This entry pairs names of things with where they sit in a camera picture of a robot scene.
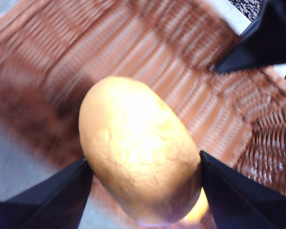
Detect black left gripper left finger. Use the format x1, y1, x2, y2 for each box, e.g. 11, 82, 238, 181
0, 157, 95, 229

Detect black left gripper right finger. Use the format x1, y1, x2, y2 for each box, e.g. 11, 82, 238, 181
199, 150, 286, 229

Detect brown potato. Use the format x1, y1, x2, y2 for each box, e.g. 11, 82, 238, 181
78, 76, 203, 224

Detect brown woven wicker basket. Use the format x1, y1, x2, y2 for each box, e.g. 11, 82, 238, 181
0, 0, 286, 229

